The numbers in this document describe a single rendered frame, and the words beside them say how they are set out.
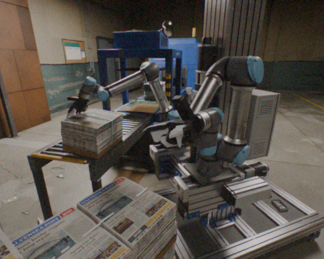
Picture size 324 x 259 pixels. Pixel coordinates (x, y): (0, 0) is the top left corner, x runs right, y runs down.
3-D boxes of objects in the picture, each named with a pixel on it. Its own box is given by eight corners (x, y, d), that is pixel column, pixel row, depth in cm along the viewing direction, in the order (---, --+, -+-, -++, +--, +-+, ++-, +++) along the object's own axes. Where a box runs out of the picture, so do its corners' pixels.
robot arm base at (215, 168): (211, 161, 130) (213, 148, 126) (226, 173, 116) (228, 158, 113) (191, 166, 125) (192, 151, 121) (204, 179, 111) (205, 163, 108)
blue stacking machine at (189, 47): (200, 122, 476) (207, 25, 406) (149, 117, 508) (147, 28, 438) (204, 107, 613) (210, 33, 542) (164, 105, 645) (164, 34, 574)
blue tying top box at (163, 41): (159, 49, 235) (159, 30, 228) (113, 49, 249) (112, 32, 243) (168, 50, 276) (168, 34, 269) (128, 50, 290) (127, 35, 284)
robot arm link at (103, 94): (166, 75, 139) (102, 106, 132) (161, 74, 149) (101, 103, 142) (160, 59, 134) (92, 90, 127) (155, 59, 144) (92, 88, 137)
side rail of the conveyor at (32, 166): (36, 171, 145) (32, 156, 140) (30, 170, 146) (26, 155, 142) (119, 119, 266) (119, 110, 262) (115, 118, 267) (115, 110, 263)
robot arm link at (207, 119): (211, 111, 73) (192, 110, 78) (203, 114, 69) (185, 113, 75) (211, 131, 74) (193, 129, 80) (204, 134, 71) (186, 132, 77)
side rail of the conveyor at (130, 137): (97, 182, 132) (95, 166, 128) (90, 180, 133) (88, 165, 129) (156, 122, 254) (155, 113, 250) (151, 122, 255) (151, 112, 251)
